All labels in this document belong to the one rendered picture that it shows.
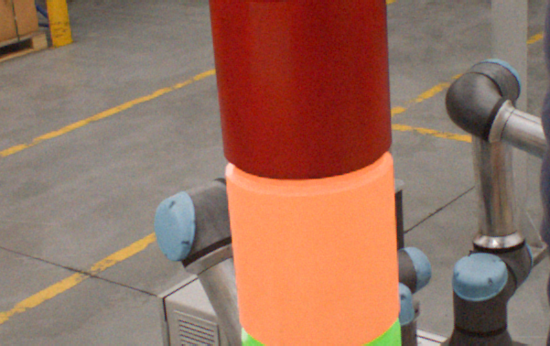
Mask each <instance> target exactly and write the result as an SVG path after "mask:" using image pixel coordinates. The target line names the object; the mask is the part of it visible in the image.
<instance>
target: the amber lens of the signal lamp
mask: <svg viewBox="0 0 550 346"><path fill-rule="evenodd" d="M226 181H227V190H228V201H229V210H230V219H231V229H232V247H233V256H234V265H235V275H236V285H237V295H238V304H239V313H240V322H241V323H242V325H243V328H244V330H245V331H246V332H247V333H249V334H250V335H251V336H253V337H254V338H255V339H257V340H259V341H260V342H261V343H264V344H266V346H361V345H363V344H366V343H369V342H371V341H373V340H375V339H376V338H378V337H380V336H381V335H383V333H384V332H385V331H386V330H388V329H389V328H390V327H391V326H392V325H393V323H394V322H395V321H396V320H397V316H398V313H399V310H400V307H399V286H398V264H397V241H396V220H395V199H394V162H393V161H392V159H391V156H390V154H389V153H388V152H385V153H384V154H383V155H382V156H381V157H380V158H379V159H378V160H377V161H375V162H374V163H373V164H371V165H369V166H367V167H365V168H362V169H360V170H356V171H353V172H351V173H347V174H344V175H339V176H335V177H329V178H315V179H303V180H293V179H274V178H261V177H257V176H255V175H251V174H248V173H245V172H243V171H241V170H240V169H238V168H237V167H236V166H235V165H233V164H231V163H229V165H228V166H227V167H226Z"/></svg>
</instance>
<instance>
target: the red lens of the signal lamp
mask: <svg viewBox="0 0 550 346"><path fill-rule="evenodd" d="M208 2H210V20H211V30H212V39H213V49H214V58H215V68H216V77H217V86H218V97H219V106H220V116H221V133H222V143H223V153H224V156H225V157H226V159H227V160H228V161H229V163H231V164H233V165H235V166H236V167H237V168H238V169H240V170H241V171H243V172H245V173H248V174H251V175H255V176H257V177H261V178H274V179H293V180H303V179H315V178H329V177H335V176H339V175H344V174H347V173H351V172H353V171H356V170H360V169H362V168H365V167H367V166H369V165H371V164H373V163H374V162H375V161H377V160H378V159H379V158H380V157H381V156H382V155H383V154H384V153H385V152H387V151H388V150H389V147H390V145H391V144H392V143H393V135H391V130H392V114H391V92H390V70H389V49H388V26H387V5H386V0H208Z"/></svg>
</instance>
